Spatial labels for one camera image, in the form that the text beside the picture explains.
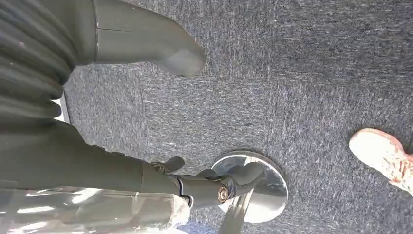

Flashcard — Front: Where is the chrome round pedestal base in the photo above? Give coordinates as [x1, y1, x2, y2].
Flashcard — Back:
[211, 150, 289, 234]

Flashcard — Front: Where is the shiny silver shell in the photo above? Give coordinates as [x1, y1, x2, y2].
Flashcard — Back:
[0, 187, 191, 234]

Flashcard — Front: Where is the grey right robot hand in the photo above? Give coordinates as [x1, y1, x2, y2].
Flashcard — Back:
[0, 0, 267, 209]

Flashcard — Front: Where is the person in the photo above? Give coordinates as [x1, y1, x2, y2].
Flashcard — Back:
[348, 128, 413, 196]

